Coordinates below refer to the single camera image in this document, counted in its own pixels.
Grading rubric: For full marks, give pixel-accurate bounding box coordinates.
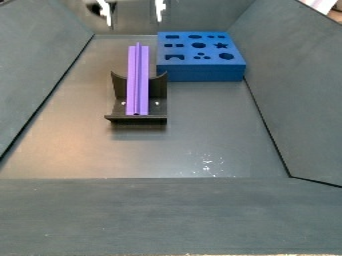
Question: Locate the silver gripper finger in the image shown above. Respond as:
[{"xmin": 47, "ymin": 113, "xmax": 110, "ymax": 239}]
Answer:
[
  {"xmin": 97, "ymin": 0, "xmax": 113, "ymax": 27},
  {"xmin": 154, "ymin": 0, "xmax": 167, "ymax": 22}
]

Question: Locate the purple star-profile bar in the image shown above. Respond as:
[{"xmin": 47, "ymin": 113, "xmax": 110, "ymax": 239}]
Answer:
[{"xmin": 126, "ymin": 43, "xmax": 150, "ymax": 115}]

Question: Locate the dark curved cradle fixture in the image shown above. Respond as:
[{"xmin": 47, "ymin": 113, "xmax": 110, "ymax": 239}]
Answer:
[{"xmin": 105, "ymin": 73, "xmax": 167, "ymax": 125}]

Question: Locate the blue shape-sorter block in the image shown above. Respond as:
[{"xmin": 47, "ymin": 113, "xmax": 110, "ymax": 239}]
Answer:
[{"xmin": 157, "ymin": 31, "xmax": 246, "ymax": 82}]

